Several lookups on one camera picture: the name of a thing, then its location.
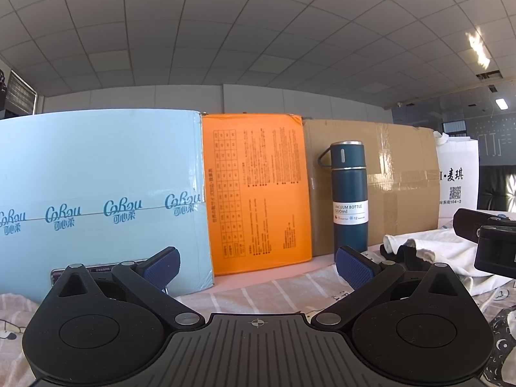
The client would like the black tufted headboard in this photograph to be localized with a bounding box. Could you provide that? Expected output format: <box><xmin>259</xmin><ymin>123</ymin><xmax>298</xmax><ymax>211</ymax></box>
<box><xmin>478</xmin><ymin>165</ymin><xmax>516</xmax><ymax>212</ymax></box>

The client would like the black garment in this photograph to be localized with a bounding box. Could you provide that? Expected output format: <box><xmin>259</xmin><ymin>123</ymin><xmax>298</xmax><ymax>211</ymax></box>
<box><xmin>380</xmin><ymin>245</ymin><xmax>431</xmax><ymax>272</ymax></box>

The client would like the white folded garment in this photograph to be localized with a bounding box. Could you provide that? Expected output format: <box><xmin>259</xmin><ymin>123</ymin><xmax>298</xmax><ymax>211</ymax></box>
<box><xmin>383</xmin><ymin>229</ymin><xmax>510</xmax><ymax>296</ymax></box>

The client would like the white shopping bag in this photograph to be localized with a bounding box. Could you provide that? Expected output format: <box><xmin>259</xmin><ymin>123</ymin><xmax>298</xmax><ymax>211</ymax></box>
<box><xmin>434</xmin><ymin>131</ymin><xmax>479</xmax><ymax>218</ymax></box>

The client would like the smartphone playing video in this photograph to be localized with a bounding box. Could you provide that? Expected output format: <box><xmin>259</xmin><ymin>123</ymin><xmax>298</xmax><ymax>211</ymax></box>
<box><xmin>50</xmin><ymin>260</ymin><xmax>144</xmax><ymax>286</ymax></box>

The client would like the brown cardboard box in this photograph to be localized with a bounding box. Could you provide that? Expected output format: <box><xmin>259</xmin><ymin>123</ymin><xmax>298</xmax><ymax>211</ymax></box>
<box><xmin>303</xmin><ymin>119</ymin><xmax>440</xmax><ymax>256</ymax></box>

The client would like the light blue Cobou box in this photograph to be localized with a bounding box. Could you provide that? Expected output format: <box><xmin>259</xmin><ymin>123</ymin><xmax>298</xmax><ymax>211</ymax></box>
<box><xmin>1</xmin><ymin>108</ymin><xmax>214</xmax><ymax>302</ymax></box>

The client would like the dark blue vacuum bottle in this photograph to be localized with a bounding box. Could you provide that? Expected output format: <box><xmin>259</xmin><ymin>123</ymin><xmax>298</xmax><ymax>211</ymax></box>
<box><xmin>317</xmin><ymin>141</ymin><xmax>369</xmax><ymax>253</ymax></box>

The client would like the orange cardboard box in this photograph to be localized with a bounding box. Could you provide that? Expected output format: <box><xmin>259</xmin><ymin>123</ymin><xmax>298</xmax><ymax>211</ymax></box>
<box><xmin>202</xmin><ymin>114</ymin><xmax>312</xmax><ymax>276</ymax></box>

